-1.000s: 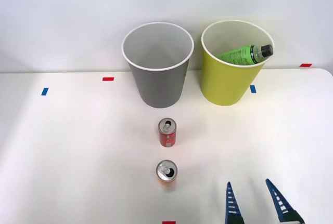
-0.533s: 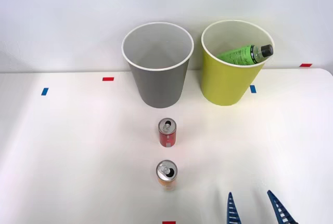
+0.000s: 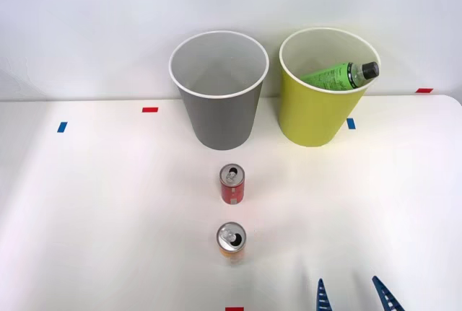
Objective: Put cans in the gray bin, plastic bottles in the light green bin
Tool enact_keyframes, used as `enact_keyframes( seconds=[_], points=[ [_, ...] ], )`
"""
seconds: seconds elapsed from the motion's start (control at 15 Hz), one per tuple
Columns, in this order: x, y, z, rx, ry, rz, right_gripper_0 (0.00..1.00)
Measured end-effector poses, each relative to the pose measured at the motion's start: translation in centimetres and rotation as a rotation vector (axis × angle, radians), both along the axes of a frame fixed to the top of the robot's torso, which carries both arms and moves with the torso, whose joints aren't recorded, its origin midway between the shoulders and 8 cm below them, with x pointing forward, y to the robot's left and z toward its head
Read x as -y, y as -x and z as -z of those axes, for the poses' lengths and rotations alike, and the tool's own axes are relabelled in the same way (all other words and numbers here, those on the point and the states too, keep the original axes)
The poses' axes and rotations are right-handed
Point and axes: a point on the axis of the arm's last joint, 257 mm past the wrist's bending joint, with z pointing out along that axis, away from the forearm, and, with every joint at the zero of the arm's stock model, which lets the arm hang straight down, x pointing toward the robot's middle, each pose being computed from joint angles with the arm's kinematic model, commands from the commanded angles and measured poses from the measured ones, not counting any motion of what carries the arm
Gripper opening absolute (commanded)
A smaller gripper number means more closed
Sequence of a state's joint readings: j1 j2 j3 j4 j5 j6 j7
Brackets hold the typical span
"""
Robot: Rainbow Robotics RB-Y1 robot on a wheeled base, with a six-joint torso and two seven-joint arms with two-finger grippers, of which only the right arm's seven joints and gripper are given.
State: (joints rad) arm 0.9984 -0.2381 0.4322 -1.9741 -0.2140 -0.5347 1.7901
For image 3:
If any green label plastic bottle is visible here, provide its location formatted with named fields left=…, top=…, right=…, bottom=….
left=299, top=61, right=380, bottom=92

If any grey plastic waste bin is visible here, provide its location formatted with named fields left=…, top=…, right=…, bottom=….
left=168, top=30, right=270, bottom=152

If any red drink can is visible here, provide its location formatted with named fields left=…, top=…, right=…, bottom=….
left=219, top=163, right=246, bottom=206

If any yellow-green plastic waste bin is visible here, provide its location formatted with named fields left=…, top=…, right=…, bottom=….
left=278, top=27, right=382, bottom=148

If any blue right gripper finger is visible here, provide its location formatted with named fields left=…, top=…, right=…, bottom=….
left=371, top=276, right=406, bottom=311
left=316, top=278, right=335, bottom=311

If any orange drink can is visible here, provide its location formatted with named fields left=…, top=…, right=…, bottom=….
left=215, top=221, right=248, bottom=266

